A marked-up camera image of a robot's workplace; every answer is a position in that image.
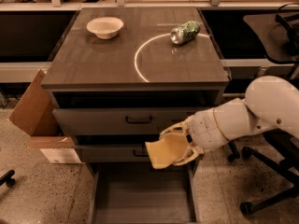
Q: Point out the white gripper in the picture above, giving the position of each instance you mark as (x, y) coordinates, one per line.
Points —
(204, 131)

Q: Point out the yellow sponge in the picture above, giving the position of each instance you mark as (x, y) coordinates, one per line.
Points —
(167, 150)

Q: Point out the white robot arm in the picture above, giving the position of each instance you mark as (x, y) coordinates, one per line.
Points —
(235, 120)

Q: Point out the bottom grey drawer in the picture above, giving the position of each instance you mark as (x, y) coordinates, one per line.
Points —
(135, 193)

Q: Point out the grey drawer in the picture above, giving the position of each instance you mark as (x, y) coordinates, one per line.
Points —
(119, 121)
(112, 153)
(135, 193)

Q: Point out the grey drawer cabinet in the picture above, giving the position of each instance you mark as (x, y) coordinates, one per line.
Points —
(139, 67)

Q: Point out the middle grey drawer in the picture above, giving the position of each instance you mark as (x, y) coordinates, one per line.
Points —
(112, 153)

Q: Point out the top grey drawer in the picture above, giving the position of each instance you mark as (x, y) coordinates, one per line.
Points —
(119, 121)

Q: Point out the black office chair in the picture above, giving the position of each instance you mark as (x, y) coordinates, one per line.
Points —
(285, 144)

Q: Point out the crushed green soda can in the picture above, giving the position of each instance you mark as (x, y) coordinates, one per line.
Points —
(185, 32)

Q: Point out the black side table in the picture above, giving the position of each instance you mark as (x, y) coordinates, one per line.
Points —
(274, 41)

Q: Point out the white ceramic bowl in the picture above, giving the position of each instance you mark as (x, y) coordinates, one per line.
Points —
(105, 27)

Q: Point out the brown cardboard box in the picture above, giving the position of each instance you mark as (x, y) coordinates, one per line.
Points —
(33, 114)

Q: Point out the black chair wheel leg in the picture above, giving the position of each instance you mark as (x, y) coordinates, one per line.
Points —
(8, 179)

